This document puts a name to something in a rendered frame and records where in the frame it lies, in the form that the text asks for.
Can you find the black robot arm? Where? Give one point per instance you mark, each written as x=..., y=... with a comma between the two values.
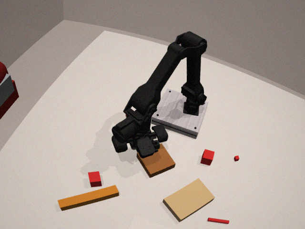
x=147, y=96

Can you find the tan flat rectangular board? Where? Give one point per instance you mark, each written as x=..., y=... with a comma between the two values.
x=188, y=200

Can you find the orange bar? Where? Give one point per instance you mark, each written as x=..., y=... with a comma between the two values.
x=88, y=198

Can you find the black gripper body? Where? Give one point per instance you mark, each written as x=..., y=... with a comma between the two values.
x=159, y=132

